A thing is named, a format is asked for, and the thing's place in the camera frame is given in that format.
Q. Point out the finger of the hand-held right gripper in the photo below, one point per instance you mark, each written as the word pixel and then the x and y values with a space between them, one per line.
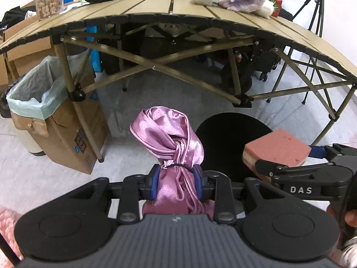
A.
pixel 267 167
pixel 316 151

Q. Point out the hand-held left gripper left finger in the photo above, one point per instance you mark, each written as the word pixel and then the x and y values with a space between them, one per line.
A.
pixel 155 182

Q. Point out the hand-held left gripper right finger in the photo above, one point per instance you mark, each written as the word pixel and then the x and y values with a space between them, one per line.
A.
pixel 198 182

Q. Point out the pink sponge block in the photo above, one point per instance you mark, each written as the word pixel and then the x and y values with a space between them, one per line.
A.
pixel 279 145

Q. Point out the black round bin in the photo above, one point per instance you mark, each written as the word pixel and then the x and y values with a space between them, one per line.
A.
pixel 223 145

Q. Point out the pink satin cloth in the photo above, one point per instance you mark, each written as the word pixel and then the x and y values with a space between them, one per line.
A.
pixel 167 134

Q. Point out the person's right hand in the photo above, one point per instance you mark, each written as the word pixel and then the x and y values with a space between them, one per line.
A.
pixel 351 224

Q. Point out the tall cardboard box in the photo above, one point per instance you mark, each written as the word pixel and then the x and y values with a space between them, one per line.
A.
pixel 69 134

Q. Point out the black suitcase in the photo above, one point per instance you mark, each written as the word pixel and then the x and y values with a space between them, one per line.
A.
pixel 267 58

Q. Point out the white plastic bucket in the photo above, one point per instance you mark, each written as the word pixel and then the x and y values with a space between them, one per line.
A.
pixel 28 142

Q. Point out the black tripod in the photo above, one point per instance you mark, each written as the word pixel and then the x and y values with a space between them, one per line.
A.
pixel 321 2

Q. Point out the white fluffy pompom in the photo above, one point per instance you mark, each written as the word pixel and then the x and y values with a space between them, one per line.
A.
pixel 265 9

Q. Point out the light green liner bag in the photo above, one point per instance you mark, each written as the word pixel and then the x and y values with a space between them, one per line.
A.
pixel 33 89

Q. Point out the pink fluffy garment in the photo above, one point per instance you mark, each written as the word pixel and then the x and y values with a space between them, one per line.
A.
pixel 8 229

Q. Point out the beige slatted folding table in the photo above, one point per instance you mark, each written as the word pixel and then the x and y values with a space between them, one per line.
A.
pixel 156 4

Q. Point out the large open cardboard box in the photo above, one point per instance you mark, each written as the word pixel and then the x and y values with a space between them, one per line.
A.
pixel 30 50

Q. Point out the clear snack jar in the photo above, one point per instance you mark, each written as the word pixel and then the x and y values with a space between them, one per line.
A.
pixel 48 4

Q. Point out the black garment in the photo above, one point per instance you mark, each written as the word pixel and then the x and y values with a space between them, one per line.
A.
pixel 16 15

